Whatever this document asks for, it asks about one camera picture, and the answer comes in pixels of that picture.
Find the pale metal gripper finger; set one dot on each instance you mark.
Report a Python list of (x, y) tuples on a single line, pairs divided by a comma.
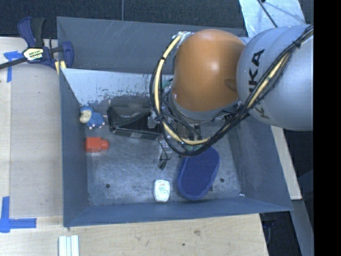
[(164, 147)]

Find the red plastic block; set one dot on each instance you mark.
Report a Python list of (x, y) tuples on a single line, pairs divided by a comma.
[(93, 144)]

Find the black box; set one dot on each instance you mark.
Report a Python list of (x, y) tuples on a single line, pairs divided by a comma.
[(128, 121)]

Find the grey metal bin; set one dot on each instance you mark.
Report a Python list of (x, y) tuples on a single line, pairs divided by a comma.
[(128, 167)]

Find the pale wood flat board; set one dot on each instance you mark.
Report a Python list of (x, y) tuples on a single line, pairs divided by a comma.
[(34, 143)]

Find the blue toy sheep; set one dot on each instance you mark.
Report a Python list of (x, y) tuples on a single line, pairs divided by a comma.
[(93, 119)]

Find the small white packet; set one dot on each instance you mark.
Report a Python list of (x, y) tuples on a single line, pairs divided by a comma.
[(161, 191)]

